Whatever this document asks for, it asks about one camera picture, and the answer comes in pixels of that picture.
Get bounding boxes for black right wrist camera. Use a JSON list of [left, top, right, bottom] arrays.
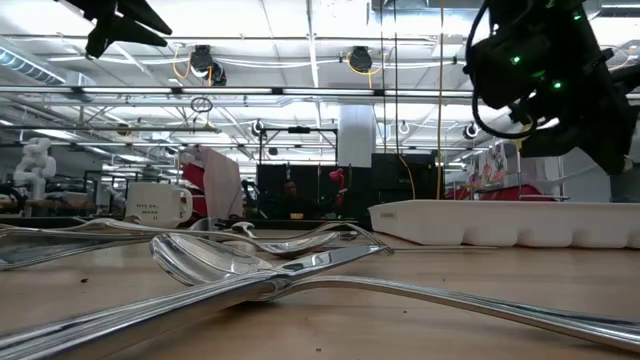
[[463, 23, 554, 110]]

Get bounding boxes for white cutlery tray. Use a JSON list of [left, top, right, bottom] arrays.
[[368, 198, 640, 250]]

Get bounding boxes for white robot figure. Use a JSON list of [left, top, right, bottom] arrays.
[[12, 137, 59, 201]]

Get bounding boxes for black aluminium table frame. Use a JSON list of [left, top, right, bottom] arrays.
[[0, 215, 371, 231]]

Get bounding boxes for black partition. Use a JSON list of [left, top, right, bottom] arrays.
[[256, 152, 441, 221]]

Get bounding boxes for red object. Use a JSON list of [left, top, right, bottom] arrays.
[[328, 167, 347, 207]]

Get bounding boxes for cluttered workbench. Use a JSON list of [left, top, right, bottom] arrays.
[[0, 169, 126, 217]]

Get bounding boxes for metal shelf rack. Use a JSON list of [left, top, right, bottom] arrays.
[[514, 139, 571, 202]]

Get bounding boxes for silver spoon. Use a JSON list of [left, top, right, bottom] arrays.
[[0, 217, 169, 240], [164, 230, 342, 259], [230, 221, 257, 239], [148, 232, 640, 354]]

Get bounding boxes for white pillar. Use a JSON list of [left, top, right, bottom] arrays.
[[338, 103, 377, 169]]

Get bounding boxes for pink panel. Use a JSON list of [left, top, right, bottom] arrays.
[[198, 146, 245, 220]]

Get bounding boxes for ceiling light strip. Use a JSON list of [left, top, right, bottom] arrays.
[[0, 85, 476, 97]]

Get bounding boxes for silver air duct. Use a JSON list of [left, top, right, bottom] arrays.
[[0, 47, 69, 86]]

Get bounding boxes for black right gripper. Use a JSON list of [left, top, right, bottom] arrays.
[[519, 19, 640, 176]]

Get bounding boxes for person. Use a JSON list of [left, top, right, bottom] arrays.
[[279, 178, 301, 214]]

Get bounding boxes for colourful floral banner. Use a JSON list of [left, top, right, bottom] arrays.
[[467, 142, 509, 190]]

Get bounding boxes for black rack frame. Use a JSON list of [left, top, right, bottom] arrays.
[[257, 126, 339, 166]]

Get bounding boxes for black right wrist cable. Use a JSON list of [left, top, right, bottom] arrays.
[[463, 0, 540, 141]]

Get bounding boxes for black hanging cable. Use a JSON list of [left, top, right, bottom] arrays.
[[393, 0, 401, 156], [378, 0, 387, 154]]

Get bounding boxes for white mug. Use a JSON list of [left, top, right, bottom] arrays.
[[124, 180, 194, 230]]

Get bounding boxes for silver fork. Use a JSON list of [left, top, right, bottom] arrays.
[[294, 222, 396, 256], [0, 217, 227, 272]]

